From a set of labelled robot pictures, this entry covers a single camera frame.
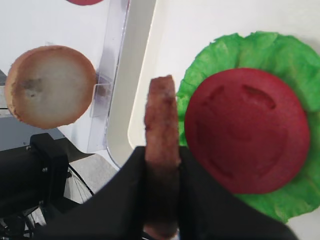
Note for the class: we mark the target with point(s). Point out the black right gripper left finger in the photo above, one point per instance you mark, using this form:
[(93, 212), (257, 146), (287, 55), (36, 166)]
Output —
[(116, 212)]

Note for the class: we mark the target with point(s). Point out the clear left long rail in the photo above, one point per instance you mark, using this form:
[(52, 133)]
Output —
[(108, 65)]

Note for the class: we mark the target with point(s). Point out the brown meat patty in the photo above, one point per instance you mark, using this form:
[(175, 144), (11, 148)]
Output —
[(162, 159)]

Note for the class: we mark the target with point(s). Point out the white rectangular tray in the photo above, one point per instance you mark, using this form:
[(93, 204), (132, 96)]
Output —
[(178, 31)]

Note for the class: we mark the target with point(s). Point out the green lettuce leaf on tray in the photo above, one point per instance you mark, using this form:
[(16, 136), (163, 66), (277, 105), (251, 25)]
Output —
[(298, 65)]

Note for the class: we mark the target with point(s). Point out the clear holder for bun slice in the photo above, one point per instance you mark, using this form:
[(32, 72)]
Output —
[(102, 94)]

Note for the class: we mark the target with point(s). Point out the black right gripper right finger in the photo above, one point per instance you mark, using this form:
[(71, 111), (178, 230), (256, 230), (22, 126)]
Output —
[(207, 211)]

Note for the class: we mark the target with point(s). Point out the red tomato slice on tray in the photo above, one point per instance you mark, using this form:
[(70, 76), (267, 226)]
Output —
[(248, 129)]

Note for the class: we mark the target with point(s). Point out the standing red tomato slice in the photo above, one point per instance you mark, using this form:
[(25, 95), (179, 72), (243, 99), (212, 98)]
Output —
[(84, 2)]

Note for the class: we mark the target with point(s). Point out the standing bun slice left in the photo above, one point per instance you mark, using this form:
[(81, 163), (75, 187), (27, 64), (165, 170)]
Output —
[(50, 86)]

